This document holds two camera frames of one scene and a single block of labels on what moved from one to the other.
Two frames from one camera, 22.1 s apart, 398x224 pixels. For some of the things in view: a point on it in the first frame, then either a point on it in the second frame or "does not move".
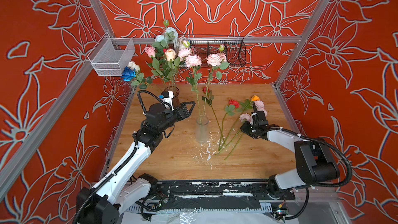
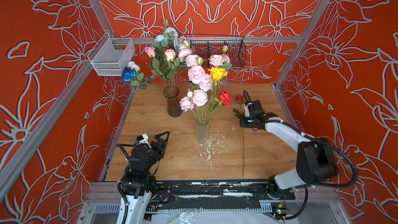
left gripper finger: x=188 y=112 → x=161 y=140
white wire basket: x=111 y=55 does not move
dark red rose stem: x=233 y=105 → x=224 y=98
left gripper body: x=171 y=117 → x=153 y=154
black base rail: x=215 y=194 does not move
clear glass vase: x=202 y=129 does not move
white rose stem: x=142 y=83 does not move
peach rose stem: x=170 y=55 does not move
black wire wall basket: x=233 y=47 does not move
